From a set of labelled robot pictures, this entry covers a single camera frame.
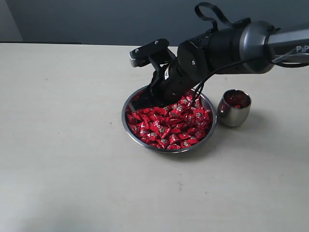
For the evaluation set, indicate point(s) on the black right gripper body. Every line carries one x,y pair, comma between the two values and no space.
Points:
187,70

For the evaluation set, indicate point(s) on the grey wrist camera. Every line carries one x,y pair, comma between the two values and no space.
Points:
156,53

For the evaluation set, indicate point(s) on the pile of red candies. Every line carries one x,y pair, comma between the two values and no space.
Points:
169,125

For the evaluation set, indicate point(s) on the stainless steel bowl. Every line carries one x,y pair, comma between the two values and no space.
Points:
207,106

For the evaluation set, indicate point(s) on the stainless steel cup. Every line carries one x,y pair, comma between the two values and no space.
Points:
230,116

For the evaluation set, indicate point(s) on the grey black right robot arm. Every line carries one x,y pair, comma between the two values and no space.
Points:
251,49

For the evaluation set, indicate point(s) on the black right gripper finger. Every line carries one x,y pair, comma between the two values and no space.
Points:
144,100
157,102

